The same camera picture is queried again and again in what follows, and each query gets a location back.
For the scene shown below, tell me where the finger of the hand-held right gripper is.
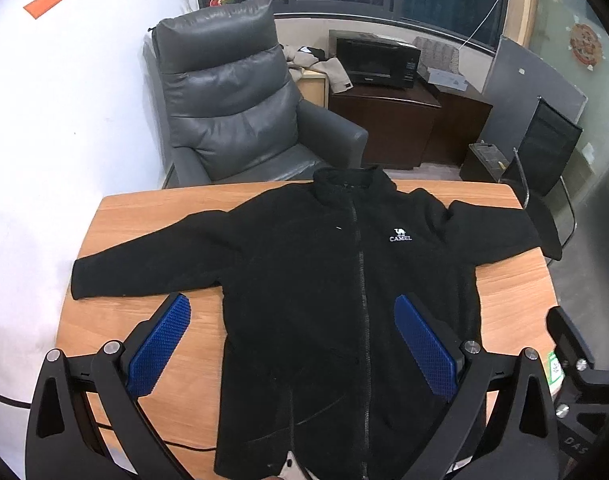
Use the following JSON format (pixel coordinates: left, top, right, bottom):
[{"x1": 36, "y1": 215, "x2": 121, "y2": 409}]
[{"x1": 547, "y1": 305, "x2": 598, "y2": 376}]

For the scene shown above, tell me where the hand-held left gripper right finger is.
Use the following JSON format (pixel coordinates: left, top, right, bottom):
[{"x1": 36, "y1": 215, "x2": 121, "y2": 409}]
[{"x1": 393, "y1": 292, "x2": 560, "y2": 480}]

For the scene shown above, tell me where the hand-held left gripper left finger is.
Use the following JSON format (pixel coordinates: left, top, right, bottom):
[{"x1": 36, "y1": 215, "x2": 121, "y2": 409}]
[{"x1": 27, "y1": 292, "x2": 205, "y2": 480}]

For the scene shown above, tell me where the black fleece jacket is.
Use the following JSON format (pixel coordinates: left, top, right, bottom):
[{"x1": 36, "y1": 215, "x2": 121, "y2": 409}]
[{"x1": 71, "y1": 164, "x2": 564, "y2": 480}]

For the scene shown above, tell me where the beige clothes pile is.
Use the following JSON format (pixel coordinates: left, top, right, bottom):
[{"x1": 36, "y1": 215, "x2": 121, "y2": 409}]
[{"x1": 283, "y1": 45, "x2": 354, "y2": 92}]

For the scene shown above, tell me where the green label container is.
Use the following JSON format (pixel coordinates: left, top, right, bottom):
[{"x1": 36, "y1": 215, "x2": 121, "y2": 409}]
[{"x1": 545, "y1": 350, "x2": 565, "y2": 401}]

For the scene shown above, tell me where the black mesh office chair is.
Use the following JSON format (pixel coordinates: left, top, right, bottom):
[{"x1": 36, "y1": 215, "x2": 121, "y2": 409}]
[{"x1": 499, "y1": 96, "x2": 584, "y2": 242}]

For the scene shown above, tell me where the dark toolbox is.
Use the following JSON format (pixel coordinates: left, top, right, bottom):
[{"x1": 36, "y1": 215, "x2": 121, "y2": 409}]
[{"x1": 459, "y1": 142, "x2": 510, "y2": 183}]

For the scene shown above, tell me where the grey board panel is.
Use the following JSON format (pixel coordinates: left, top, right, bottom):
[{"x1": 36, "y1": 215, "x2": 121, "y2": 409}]
[{"x1": 482, "y1": 35, "x2": 588, "y2": 126}]

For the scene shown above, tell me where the dark wooden cabinet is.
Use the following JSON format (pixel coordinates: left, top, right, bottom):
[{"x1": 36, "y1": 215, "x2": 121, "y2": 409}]
[{"x1": 329, "y1": 80, "x2": 494, "y2": 171}]

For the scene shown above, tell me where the round pizza sticker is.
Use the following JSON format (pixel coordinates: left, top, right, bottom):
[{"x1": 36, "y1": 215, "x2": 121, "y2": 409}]
[{"x1": 569, "y1": 22, "x2": 605, "y2": 73}]

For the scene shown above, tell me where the white paper envelope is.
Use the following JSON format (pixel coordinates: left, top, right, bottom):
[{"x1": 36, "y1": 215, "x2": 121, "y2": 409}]
[{"x1": 427, "y1": 67, "x2": 469, "y2": 92}]

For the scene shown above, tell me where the grey leather armchair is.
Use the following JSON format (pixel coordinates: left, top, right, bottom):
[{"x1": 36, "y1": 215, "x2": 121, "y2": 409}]
[{"x1": 143, "y1": 0, "x2": 369, "y2": 190}]

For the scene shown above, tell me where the light wooden side cabinet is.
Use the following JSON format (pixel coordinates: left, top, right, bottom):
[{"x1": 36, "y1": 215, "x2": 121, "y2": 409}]
[{"x1": 299, "y1": 71, "x2": 330, "y2": 108}]

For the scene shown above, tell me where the patterned grey box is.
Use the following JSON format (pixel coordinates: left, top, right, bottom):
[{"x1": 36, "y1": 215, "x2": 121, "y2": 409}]
[{"x1": 415, "y1": 37, "x2": 460, "y2": 75}]

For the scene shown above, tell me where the black microwave oven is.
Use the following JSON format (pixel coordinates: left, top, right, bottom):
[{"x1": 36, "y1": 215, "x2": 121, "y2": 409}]
[{"x1": 336, "y1": 36, "x2": 422, "y2": 90}]

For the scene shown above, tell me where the black cable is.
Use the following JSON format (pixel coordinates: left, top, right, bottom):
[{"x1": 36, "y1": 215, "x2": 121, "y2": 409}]
[{"x1": 92, "y1": 420, "x2": 220, "y2": 453}]

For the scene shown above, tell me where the white wall poster orange lettering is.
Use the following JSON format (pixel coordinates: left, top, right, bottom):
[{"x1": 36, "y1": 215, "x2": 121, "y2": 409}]
[{"x1": 0, "y1": 0, "x2": 200, "y2": 401}]

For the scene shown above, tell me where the light wooden door frame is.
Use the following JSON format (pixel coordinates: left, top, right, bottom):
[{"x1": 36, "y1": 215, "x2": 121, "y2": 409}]
[{"x1": 505, "y1": 0, "x2": 541, "y2": 47}]

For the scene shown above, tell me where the white hanging cord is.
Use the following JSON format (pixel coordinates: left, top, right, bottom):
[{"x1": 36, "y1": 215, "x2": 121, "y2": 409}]
[{"x1": 455, "y1": 0, "x2": 515, "y2": 51}]

